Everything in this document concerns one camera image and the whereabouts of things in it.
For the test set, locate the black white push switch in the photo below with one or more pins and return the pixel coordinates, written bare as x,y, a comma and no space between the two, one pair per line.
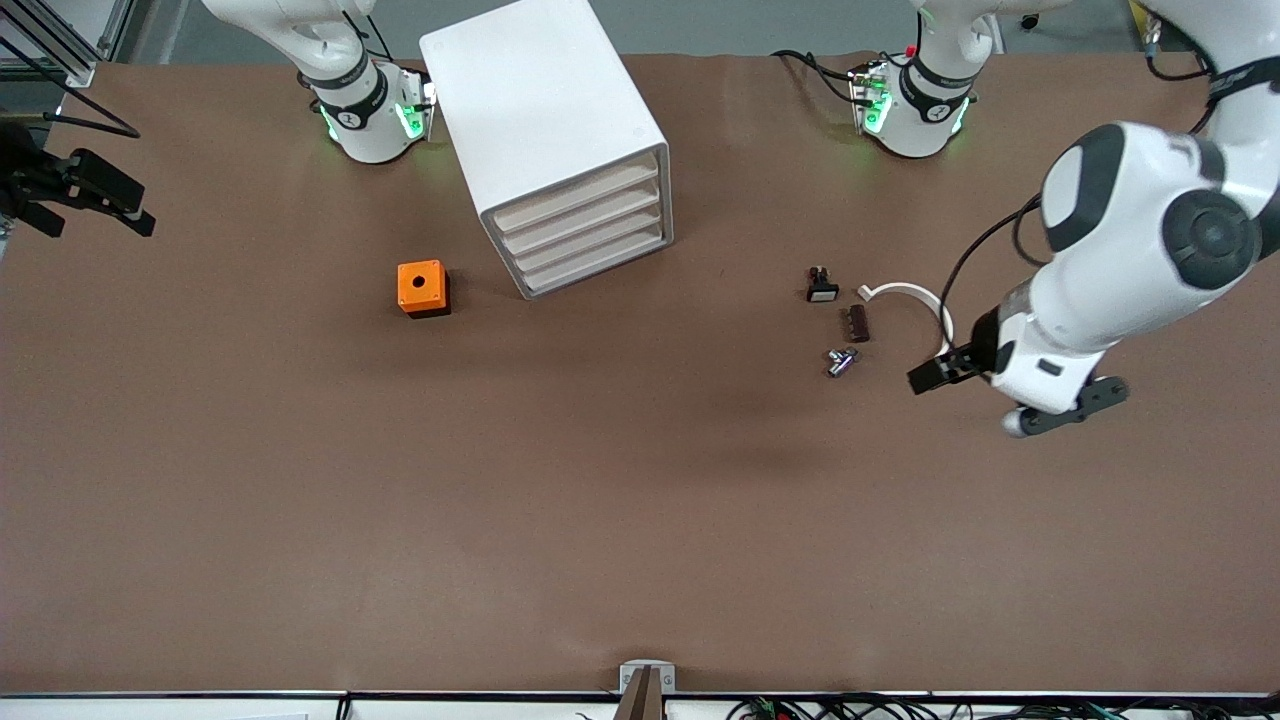
822,288

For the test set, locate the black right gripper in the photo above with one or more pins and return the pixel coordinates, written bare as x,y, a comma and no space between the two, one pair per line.
28,178

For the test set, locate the white table edge rail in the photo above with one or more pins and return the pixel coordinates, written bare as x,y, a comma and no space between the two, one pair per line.
150,708

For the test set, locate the brown table mat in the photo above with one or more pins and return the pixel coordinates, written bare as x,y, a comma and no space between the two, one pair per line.
640,500

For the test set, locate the grey metal bracket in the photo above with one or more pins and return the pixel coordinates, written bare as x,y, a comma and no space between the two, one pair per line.
626,680

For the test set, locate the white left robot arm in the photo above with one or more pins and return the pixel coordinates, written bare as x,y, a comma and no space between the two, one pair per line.
1130,260

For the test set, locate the silver metal key switch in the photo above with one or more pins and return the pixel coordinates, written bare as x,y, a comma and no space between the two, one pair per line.
840,362

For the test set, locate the white curved plastic arc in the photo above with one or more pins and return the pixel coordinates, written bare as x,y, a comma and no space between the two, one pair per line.
905,289

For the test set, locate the brown terminal block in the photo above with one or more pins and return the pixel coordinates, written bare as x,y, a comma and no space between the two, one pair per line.
858,324

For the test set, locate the orange box with hole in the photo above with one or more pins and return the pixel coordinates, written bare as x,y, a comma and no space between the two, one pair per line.
408,295

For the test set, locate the aluminium frame extrusion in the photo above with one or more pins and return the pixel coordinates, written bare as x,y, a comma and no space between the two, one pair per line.
75,68

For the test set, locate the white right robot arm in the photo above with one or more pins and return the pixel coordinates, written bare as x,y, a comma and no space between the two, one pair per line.
370,130

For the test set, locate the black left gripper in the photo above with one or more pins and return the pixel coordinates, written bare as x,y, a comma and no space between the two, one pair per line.
979,344

